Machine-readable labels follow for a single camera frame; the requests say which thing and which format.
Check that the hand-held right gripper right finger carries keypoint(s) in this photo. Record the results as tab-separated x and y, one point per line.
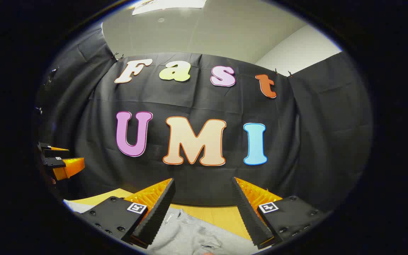
250	216

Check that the grey zip-neck sweatshirt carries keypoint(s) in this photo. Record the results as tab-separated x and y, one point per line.
190	233

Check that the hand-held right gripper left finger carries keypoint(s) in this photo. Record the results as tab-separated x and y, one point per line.
156	216

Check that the black backdrop cloth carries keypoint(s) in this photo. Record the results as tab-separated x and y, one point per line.
197	95

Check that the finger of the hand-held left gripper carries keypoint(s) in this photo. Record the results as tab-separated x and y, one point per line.
53	152
66	168

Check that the white ceiling light panel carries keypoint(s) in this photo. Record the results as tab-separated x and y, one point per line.
168	4

